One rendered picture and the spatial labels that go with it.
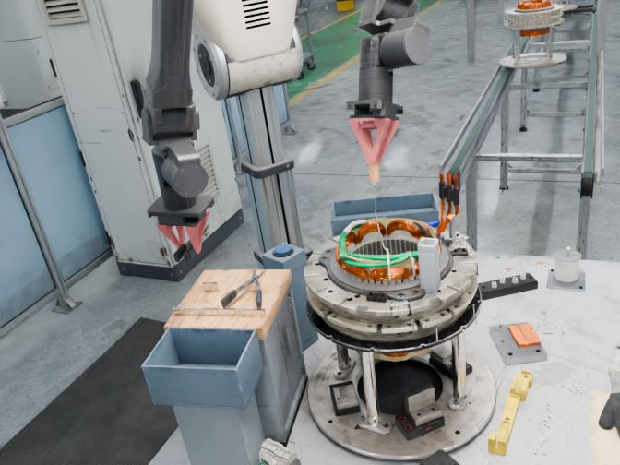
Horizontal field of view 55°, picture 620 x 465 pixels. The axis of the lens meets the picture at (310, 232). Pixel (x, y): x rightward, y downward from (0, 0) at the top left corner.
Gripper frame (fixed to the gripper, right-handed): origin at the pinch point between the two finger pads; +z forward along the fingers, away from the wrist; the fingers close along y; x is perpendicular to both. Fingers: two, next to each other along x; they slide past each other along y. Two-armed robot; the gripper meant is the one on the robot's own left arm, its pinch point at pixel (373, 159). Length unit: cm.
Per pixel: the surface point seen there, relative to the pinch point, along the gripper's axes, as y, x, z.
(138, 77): 124, 185, -44
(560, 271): 67, -22, 26
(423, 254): -0.2, -9.4, 15.5
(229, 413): -15.6, 18.3, 43.5
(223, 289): -2.3, 30.2, 25.5
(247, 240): 210, 180, 45
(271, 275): 4.5, 23.5, 23.0
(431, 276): 1.5, -10.4, 19.3
